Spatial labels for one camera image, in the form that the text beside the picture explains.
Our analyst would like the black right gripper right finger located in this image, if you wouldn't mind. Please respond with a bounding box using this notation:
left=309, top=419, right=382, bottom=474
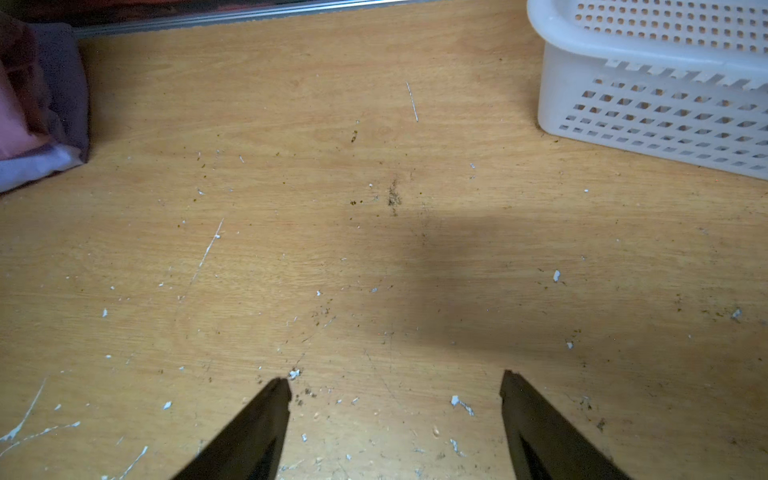
left=500, top=370, right=629, bottom=480

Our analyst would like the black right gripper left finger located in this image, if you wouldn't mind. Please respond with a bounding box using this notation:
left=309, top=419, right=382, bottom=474
left=174, top=378, right=292, bottom=480

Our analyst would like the magenta t-shirt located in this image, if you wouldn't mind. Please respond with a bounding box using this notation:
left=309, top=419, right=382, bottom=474
left=1, top=13, right=51, bottom=160

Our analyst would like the white perforated plastic basket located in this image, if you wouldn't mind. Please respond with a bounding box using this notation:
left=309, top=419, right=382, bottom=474
left=527, top=0, right=767, bottom=179

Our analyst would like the folded lavender t-shirt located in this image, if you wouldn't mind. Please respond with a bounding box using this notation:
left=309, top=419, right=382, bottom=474
left=1, top=20, right=90, bottom=192

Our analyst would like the aluminium back floor rail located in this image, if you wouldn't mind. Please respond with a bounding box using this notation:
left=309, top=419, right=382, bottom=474
left=73, top=0, right=414, bottom=39

